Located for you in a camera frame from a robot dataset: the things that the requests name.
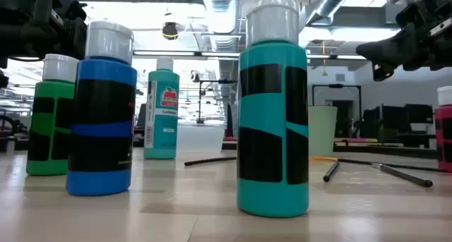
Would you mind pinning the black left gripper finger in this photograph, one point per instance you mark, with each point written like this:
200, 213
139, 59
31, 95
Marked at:
75, 30

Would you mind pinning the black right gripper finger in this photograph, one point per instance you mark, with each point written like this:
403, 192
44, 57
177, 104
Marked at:
395, 49

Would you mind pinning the blue paint bottle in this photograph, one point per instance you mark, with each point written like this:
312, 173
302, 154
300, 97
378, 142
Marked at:
102, 72

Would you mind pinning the green paint bottle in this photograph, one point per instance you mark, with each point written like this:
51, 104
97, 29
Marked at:
49, 90

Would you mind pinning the magenta paint bottle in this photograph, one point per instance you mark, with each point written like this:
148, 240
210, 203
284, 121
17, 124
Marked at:
444, 111

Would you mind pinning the large teal paint bottle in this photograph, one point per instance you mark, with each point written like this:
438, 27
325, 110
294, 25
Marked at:
166, 129

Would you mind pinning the teal paint bottle black label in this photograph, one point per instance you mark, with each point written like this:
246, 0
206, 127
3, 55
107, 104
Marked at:
272, 108

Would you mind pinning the ceiling light strip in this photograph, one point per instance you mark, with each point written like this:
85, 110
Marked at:
349, 57
166, 53

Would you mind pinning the black monitor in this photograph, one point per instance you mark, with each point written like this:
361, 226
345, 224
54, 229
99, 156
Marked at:
418, 113
392, 118

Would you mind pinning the pink and yellow board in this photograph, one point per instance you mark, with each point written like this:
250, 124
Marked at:
353, 140

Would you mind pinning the pale green plastic cup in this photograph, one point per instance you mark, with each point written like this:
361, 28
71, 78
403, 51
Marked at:
323, 129

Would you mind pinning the orange fan paintbrush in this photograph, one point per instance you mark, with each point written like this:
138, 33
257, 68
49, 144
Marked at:
321, 158

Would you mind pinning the black gantry frame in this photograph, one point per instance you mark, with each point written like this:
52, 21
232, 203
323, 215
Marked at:
219, 81
335, 85

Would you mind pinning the silver ceiling duct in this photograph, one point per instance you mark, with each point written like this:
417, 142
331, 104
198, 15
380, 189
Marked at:
328, 4
222, 12

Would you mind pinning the black overhead camera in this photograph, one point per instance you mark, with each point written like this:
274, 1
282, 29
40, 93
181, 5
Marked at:
170, 30

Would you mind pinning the black aluminium table frame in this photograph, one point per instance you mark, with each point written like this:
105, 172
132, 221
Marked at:
388, 150

